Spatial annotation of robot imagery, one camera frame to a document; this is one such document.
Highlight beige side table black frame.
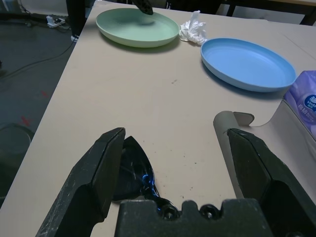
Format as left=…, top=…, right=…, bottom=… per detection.
left=226, top=0, right=316, bottom=26

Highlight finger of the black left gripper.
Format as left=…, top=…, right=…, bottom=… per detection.
left=132, top=0, right=154, bottom=16

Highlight purple tissue pack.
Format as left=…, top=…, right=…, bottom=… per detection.
left=282, top=70, right=316, bottom=143

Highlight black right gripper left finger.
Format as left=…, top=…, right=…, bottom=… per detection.
left=36, top=127, right=126, bottom=237

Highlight bystander black trouser leg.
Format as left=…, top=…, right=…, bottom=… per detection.
left=66, top=0, right=86, bottom=38

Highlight white power strip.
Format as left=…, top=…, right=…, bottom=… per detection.
left=46, top=15, right=67, bottom=28

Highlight light blue plastic plate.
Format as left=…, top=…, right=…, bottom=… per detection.
left=200, top=37, right=297, bottom=93

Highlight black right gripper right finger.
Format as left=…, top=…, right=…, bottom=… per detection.
left=227, top=127, right=316, bottom=237

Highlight grey glasses case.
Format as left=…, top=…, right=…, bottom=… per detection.
left=213, top=100, right=316, bottom=200

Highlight grey floor cable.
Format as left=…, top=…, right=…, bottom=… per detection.
left=0, top=40, right=75, bottom=79

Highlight light green plastic plate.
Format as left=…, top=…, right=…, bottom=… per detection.
left=95, top=8, right=180, bottom=48

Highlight white tissue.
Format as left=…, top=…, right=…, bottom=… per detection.
left=179, top=10, right=208, bottom=45

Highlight black sunglasses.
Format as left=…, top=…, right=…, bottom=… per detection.
left=112, top=135, right=178, bottom=218

